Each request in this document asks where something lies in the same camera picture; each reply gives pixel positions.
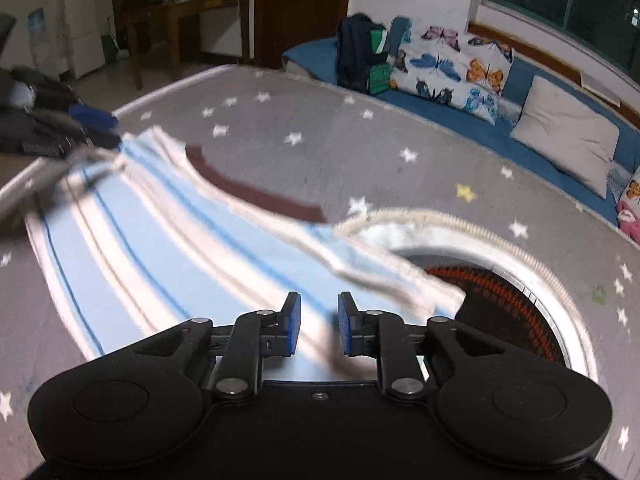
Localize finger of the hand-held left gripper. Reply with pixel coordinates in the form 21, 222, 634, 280
31, 104, 121, 132
30, 126, 123, 155

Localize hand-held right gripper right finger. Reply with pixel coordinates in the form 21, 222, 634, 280
337, 291, 473, 401

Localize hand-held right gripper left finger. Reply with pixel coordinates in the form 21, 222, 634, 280
165, 291, 303, 401

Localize light blue striped shirt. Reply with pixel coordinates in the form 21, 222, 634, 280
24, 127, 467, 362

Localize white cabinet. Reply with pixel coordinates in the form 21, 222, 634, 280
62, 0, 107, 80

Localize wooden desk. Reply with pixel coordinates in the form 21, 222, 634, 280
125, 0, 253, 92

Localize black round induction cooker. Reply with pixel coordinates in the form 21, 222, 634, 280
400, 255, 569, 369

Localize dark brown door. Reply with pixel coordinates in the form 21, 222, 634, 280
253, 0, 354, 69

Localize blue sofa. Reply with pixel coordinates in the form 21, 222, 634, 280
281, 35, 640, 242

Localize dark blue backpack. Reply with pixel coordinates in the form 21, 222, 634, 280
335, 14, 392, 95

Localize butterfly print pillow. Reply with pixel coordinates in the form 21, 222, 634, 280
387, 16, 515, 126
612, 164, 640, 247

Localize grey pillow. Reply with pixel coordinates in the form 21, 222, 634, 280
509, 75, 621, 200

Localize folded grey cloth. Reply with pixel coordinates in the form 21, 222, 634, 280
579, 72, 622, 107

